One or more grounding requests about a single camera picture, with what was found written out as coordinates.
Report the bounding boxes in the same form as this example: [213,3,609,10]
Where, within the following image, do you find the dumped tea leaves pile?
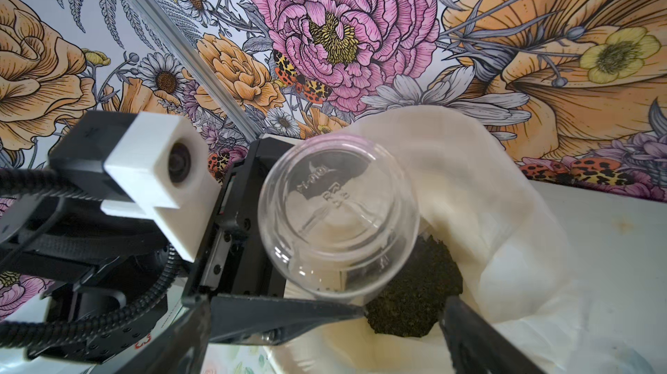
[367,235,463,338]

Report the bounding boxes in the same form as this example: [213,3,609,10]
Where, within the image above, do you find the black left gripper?
[182,138,365,345]

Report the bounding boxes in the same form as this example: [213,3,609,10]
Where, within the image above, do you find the aluminium corner post left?
[127,0,262,141]

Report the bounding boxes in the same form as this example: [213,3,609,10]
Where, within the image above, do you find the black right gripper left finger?
[93,295,213,374]

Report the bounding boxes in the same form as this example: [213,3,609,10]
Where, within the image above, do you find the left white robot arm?
[1,139,365,372]

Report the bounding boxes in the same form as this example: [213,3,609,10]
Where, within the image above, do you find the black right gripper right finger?
[439,297,544,374]

